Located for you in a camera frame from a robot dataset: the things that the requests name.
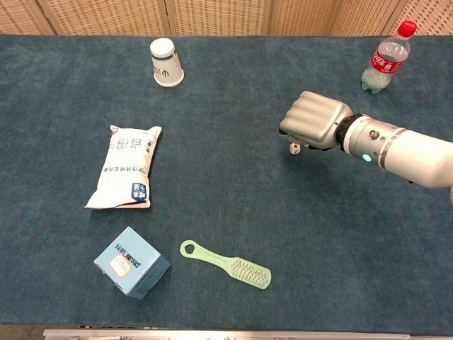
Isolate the white paper cup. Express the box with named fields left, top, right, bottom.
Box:
left=149, top=38, right=185, bottom=88

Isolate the teal table cloth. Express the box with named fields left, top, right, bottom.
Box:
left=0, top=33, right=453, bottom=336

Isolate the woven folding screen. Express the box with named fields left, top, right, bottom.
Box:
left=0, top=0, right=453, bottom=37

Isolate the white snack bag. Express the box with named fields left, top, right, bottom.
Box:
left=83, top=124, right=163, bottom=210

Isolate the green plastic brush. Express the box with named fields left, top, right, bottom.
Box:
left=179, top=239, right=273, bottom=291

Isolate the metal table frame rail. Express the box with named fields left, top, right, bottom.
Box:
left=42, top=328, right=412, bottom=340

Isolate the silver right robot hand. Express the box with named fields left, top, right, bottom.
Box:
left=278, top=91, right=354, bottom=151

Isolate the light blue cardboard box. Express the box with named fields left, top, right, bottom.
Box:
left=93, top=226, right=172, bottom=300

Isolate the clear plastic cola bottle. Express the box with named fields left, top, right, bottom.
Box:
left=360, top=20, right=418, bottom=94

